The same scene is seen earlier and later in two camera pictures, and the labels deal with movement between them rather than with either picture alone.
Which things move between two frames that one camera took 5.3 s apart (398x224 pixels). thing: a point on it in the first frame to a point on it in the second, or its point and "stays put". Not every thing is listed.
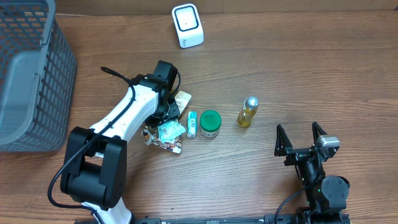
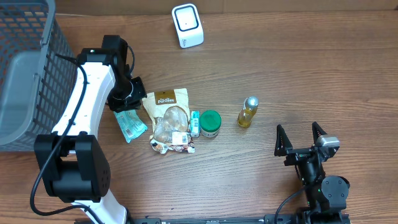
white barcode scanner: x=189 y=30 stays put
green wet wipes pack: x=169 y=130 to x=130 y=124
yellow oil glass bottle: x=250 y=106 stays put
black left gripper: x=175 y=114 to x=135 y=104
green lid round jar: x=210 y=122 stays put
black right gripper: x=302 y=156 stays put
